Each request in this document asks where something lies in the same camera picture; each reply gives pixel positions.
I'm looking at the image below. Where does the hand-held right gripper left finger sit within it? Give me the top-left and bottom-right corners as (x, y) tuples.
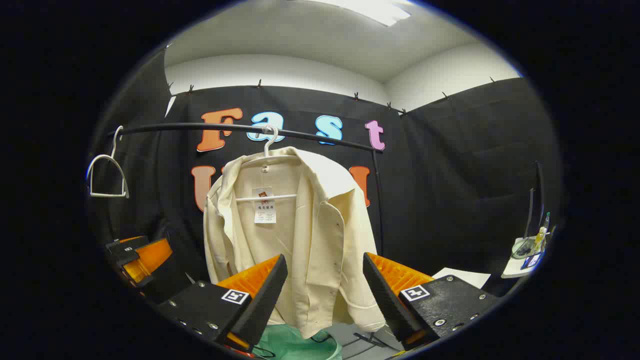
(157, 254), (289, 353)

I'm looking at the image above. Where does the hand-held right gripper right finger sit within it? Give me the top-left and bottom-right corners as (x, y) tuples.
(362, 252), (501, 351)

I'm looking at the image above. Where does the green laundry hamper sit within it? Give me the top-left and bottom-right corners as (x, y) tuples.
(251, 324), (344, 360)

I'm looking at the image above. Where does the cream jacket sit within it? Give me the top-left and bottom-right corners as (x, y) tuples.
(202, 146), (387, 340)

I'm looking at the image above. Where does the empty white hanger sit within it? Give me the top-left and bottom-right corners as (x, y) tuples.
(87, 125), (130, 199)

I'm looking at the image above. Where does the black clothes rack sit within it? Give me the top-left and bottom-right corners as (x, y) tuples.
(107, 122), (398, 351)

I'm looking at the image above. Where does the white hanger with hook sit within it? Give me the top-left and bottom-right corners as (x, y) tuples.
(235, 125), (301, 203)

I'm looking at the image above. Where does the white paper garment tag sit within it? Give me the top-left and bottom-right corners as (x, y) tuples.
(252, 186), (277, 224)

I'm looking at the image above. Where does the white round table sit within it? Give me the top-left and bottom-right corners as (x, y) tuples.
(501, 235), (549, 279)

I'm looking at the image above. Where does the black backdrop cloth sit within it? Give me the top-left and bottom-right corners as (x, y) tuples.
(87, 47), (563, 301)

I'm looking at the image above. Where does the glass bowl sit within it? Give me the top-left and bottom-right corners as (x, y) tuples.
(511, 237), (538, 260)

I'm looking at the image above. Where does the small clear bottle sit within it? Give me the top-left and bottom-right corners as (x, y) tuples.
(534, 212), (551, 252)

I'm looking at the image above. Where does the dark computer monitor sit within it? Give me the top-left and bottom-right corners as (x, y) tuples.
(524, 161), (547, 239)

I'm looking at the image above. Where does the row of black backdrop clips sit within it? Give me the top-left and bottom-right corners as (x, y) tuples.
(167, 76), (497, 117)

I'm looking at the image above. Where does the ceiling light panel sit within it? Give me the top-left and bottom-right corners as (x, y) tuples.
(305, 0), (412, 27)

